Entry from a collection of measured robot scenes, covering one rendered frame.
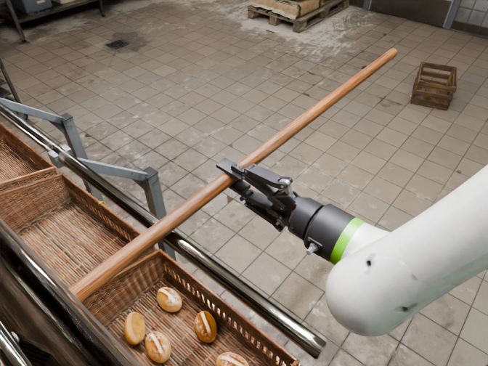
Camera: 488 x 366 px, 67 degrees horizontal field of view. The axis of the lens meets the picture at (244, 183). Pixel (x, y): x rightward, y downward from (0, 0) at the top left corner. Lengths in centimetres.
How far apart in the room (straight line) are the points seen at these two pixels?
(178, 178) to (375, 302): 219
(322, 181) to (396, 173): 54
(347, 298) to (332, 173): 217
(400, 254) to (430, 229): 4
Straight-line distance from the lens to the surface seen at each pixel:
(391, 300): 49
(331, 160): 276
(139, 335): 123
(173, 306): 126
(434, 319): 213
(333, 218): 65
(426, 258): 47
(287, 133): 88
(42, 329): 37
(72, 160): 93
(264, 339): 109
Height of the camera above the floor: 172
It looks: 43 degrees down
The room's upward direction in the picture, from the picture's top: straight up
